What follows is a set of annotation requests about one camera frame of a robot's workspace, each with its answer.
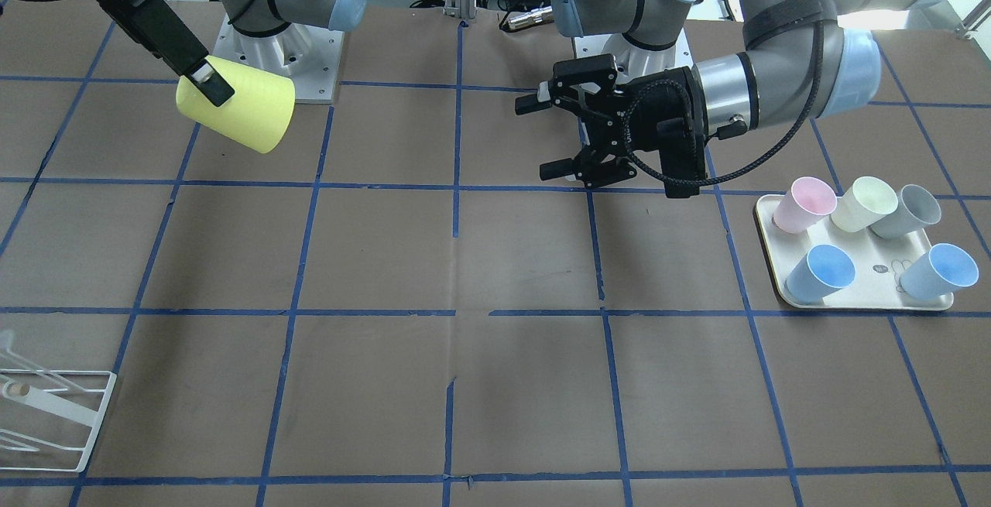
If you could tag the blue plastic cup near centre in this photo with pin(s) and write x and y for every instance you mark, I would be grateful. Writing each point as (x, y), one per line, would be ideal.
(823, 271)

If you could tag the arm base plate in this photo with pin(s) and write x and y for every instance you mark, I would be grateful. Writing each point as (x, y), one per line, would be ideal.
(308, 55)
(633, 62)

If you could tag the blue plastic cup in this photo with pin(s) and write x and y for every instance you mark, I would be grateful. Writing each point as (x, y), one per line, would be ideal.
(823, 271)
(942, 270)

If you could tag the silver metal cylinder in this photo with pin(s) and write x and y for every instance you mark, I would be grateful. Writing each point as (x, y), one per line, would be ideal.
(517, 21)

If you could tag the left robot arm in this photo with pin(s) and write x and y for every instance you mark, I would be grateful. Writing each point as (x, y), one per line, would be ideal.
(708, 123)

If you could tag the cream plastic tray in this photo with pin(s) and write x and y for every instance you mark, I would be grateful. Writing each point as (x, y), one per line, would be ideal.
(879, 263)

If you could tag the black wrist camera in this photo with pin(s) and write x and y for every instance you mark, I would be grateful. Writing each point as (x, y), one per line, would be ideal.
(680, 158)

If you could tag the yellow plastic cup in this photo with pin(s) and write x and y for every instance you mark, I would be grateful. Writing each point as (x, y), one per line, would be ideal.
(257, 115)

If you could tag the blue plastic cup outer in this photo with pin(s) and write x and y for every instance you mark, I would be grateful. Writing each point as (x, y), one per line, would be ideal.
(942, 270)

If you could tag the white wire cup rack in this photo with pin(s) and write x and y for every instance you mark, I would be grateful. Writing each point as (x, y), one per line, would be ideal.
(51, 419)

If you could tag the grey plastic cup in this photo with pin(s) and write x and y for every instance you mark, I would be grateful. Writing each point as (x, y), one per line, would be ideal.
(917, 209)

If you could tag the cream plastic cup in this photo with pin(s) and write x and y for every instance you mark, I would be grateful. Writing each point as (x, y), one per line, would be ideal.
(868, 200)

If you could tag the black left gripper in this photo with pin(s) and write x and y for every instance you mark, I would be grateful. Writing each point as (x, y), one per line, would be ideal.
(672, 95)

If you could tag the pink plastic cup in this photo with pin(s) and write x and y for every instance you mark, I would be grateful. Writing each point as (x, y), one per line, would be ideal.
(807, 201)

